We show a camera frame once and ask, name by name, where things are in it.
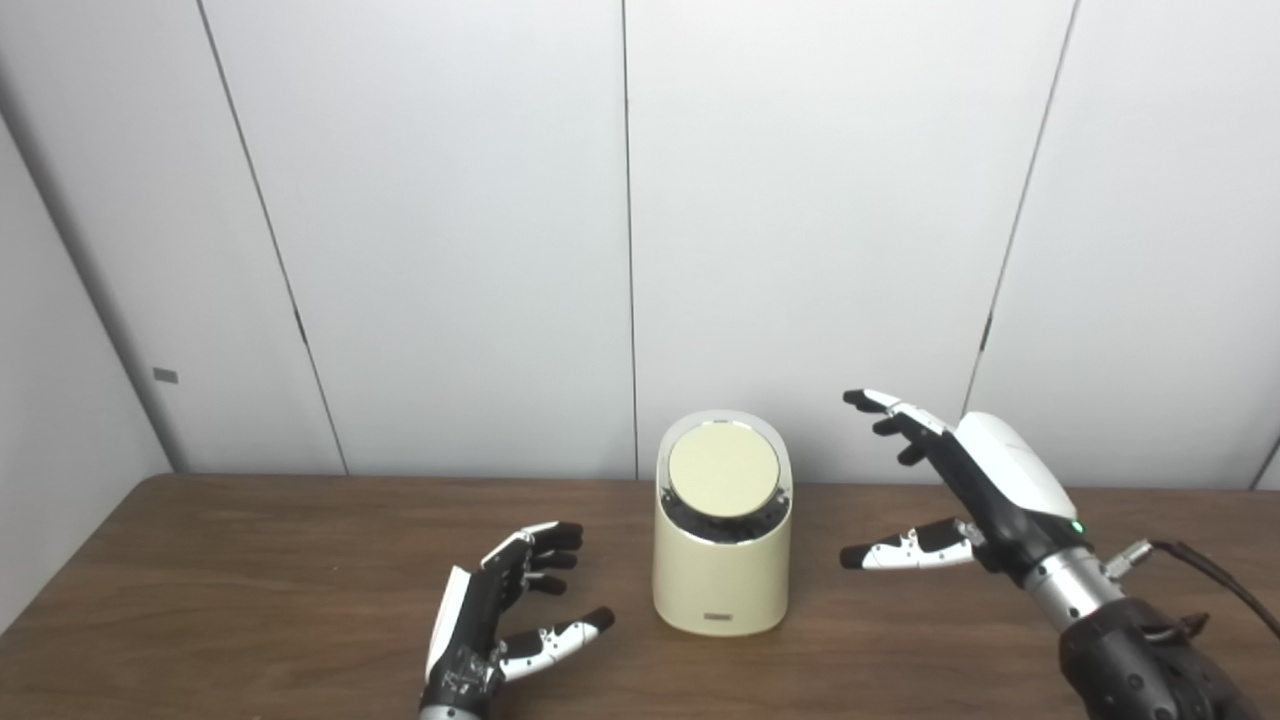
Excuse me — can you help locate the cream-colored bin body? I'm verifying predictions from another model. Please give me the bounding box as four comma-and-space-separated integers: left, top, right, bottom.
653, 409, 794, 637

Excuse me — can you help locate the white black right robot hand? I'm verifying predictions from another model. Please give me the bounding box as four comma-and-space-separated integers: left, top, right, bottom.
840, 388, 1091, 586

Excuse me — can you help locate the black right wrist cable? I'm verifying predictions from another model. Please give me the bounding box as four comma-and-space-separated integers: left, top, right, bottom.
1105, 538, 1280, 641

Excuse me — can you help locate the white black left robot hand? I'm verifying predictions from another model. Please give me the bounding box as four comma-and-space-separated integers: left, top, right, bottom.
420, 520, 616, 713

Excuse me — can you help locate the round cream bin lid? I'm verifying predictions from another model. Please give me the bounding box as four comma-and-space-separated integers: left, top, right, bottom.
667, 422, 782, 519

